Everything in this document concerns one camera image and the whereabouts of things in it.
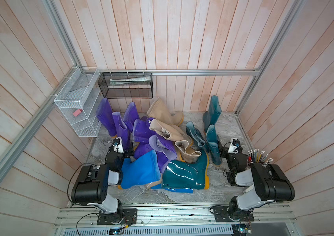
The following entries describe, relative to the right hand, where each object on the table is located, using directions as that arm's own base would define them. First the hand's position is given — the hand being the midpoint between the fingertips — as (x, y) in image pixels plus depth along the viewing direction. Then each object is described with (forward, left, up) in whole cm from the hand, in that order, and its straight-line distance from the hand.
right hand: (226, 140), depth 90 cm
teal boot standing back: (+14, +9, +7) cm, 18 cm away
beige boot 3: (-17, +26, +12) cm, 33 cm away
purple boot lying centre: (+2, +53, +6) cm, 53 cm away
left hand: (-2, +64, -1) cm, 64 cm away
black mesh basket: (+41, +69, +12) cm, 81 cm away
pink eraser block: (+6, +89, +19) cm, 91 cm away
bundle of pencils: (-11, -14, 0) cm, 18 cm away
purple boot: (+9, +60, +13) cm, 62 cm away
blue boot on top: (-21, +49, +4) cm, 53 cm away
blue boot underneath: (-28, +26, -7) cm, 39 cm away
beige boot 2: (-4, +36, +14) cm, 39 cm away
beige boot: (+17, +43, +9) cm, 48 cm away
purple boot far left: (+9, +75, +15) cm, 77 cm away
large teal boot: (-21, +29, -3) cm, 36 cm away
